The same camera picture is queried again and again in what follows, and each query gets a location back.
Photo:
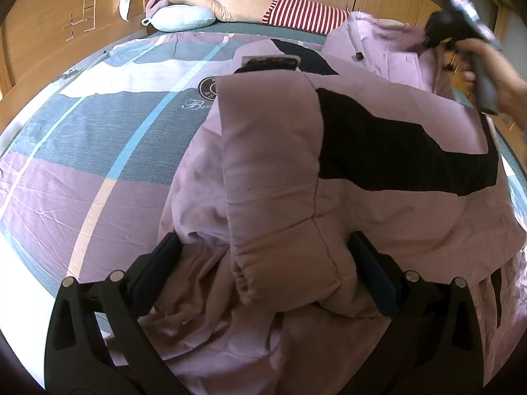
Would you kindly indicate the pink hooded jacket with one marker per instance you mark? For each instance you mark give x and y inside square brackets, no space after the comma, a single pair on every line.
[350,197]

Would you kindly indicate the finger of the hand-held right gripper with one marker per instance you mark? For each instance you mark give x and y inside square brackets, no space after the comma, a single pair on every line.
[438,31]

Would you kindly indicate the wooden headboard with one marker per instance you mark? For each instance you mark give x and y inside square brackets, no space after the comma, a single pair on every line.
[49,20]

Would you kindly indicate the light blue pillow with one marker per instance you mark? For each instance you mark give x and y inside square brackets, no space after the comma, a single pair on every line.
[181,18]

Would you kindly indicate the person's right hand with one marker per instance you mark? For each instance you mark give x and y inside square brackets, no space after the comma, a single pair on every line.
[506,78]

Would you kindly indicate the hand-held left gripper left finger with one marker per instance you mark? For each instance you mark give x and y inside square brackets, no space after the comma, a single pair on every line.
[160,261]

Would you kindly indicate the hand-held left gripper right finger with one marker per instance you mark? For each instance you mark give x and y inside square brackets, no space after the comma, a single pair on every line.
[378,271]

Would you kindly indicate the plaid blanket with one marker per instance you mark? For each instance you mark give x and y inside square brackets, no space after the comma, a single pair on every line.
[103,140]

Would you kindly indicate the large plush toy striped shirt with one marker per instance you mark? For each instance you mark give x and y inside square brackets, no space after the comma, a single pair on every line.
[243,6]

